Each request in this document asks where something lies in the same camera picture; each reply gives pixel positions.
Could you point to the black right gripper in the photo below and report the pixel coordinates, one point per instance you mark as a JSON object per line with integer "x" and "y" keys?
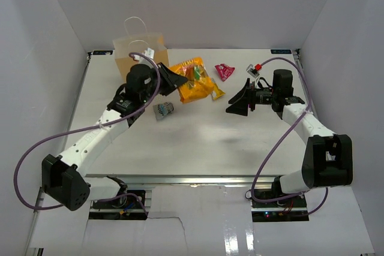
{"x": 240, "y": 107}

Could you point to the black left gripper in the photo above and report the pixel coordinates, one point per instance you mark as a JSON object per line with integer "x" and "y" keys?
{"x": 171, "y": 80}

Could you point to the silver Himalaya snack packet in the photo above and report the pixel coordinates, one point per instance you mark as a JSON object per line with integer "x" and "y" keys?
{"x": 163, "y": 110}

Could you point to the pink snack packet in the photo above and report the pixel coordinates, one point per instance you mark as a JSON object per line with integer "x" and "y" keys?
{"x": 224, "y": 71}

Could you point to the large yellow candy bag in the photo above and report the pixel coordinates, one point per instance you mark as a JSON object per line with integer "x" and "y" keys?
{"x": 199, "y": 85}

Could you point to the brown paper bag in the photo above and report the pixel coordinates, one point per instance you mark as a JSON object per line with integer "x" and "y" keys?
{"x": 137, "y": 39}

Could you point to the yellow snack bar packet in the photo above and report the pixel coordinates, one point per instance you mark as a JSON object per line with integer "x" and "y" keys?
{"x": 216, "y": 92}

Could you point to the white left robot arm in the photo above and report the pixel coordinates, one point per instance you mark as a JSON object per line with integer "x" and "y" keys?
{"x": 63, "y": 176}

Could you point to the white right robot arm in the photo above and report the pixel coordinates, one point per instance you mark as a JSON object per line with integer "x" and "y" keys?
{"x": 328, "y": 159}

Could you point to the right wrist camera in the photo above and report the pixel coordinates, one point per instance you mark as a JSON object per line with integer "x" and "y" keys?
{"x": 253, "y": 70}

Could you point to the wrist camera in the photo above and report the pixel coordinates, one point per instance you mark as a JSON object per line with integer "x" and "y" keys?
{"x": 149, "y": 52}
{"x": 253, "y": 70}

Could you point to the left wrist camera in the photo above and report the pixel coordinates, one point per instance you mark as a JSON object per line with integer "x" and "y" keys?
{"x": 149, "y": 52}

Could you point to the aluminium table edge rail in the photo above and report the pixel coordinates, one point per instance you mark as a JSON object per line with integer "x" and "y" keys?
{"x": 184, "y": 179}

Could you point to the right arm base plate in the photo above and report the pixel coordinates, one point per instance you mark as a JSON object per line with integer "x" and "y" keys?
{"x": 290, "y": 210}

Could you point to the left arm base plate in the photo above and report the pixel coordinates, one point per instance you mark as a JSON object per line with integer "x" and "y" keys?
{"x": 125, "y": 209}

